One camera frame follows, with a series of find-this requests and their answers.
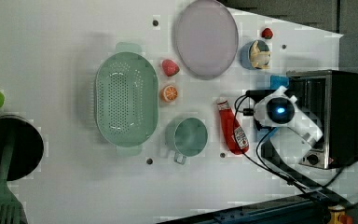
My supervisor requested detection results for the glass oven door with handle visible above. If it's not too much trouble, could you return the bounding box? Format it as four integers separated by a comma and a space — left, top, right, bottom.
244, 76, 295, 131

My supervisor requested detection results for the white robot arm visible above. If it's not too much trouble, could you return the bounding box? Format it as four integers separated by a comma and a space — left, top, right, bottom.
254, 86, 324, 164

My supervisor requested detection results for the black silver toaster oven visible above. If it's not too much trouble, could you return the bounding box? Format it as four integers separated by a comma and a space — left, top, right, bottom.
287, 70, 358, 169

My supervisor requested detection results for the orange slice toy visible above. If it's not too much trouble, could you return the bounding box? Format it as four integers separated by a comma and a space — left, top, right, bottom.
160, 85, 178, 103

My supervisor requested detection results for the green mug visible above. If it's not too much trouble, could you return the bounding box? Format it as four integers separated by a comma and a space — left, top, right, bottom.
165, 118, 208, 165

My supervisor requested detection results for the red strawberry near colander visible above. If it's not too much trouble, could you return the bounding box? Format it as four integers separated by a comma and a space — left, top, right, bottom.
161, 59, 180, 77

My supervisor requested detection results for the green perforated colander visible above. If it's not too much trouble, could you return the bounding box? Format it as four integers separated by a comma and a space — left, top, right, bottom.
95, 42, 158, 157

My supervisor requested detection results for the red ketchup bottle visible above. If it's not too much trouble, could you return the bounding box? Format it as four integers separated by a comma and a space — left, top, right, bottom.
217, 99, 249, 155

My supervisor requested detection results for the lilac round plate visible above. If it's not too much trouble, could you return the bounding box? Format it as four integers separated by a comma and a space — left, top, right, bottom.
174, 0, 239, 79

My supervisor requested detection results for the blue bowl with rabbit toy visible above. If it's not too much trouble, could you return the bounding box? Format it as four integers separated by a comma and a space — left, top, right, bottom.
240, 40, 271, 70

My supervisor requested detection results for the red strawberry near bowl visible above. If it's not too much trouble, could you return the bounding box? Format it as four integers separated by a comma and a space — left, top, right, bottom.
261, 28, 273, 39

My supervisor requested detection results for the black utensil holder cup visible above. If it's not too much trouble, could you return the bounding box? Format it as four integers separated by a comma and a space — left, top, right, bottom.
0, 115, 45, 181

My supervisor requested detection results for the green spatula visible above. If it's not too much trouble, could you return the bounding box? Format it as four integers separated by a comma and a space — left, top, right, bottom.
0, 132, 21, 224

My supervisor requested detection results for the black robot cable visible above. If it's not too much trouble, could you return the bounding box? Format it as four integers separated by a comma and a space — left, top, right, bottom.
233, 94, 358, 206

